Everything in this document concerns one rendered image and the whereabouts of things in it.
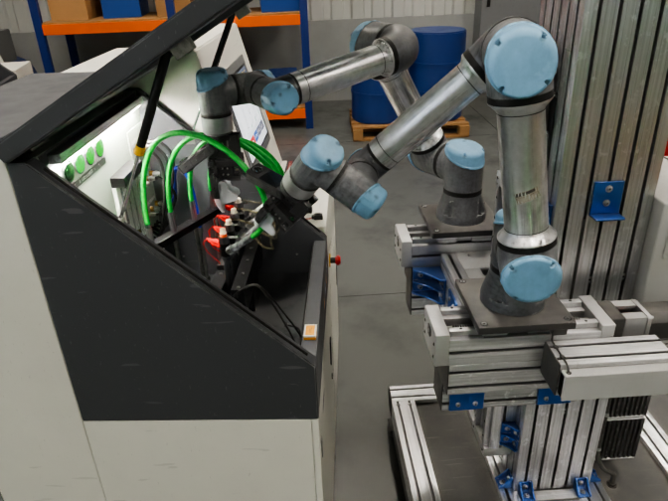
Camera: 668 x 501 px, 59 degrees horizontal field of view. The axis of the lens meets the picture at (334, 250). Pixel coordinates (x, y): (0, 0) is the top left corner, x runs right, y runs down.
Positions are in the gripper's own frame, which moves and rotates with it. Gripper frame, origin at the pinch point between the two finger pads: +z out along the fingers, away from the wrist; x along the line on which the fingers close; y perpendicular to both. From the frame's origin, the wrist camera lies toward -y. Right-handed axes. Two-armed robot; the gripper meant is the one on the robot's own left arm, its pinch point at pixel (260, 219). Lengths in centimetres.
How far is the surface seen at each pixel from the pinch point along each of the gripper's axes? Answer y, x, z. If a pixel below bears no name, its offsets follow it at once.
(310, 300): 23.5, 4.9, 17.9
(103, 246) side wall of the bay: -16.3, -33.2, -1.3
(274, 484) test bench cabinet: 51, -32, 34
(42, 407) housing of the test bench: -4, -57, 40
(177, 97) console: -47, 25, 26
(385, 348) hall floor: 74, 83, 129
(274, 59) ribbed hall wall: -200, 458, 430
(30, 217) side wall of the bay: -30.1, -39.4, 0.2
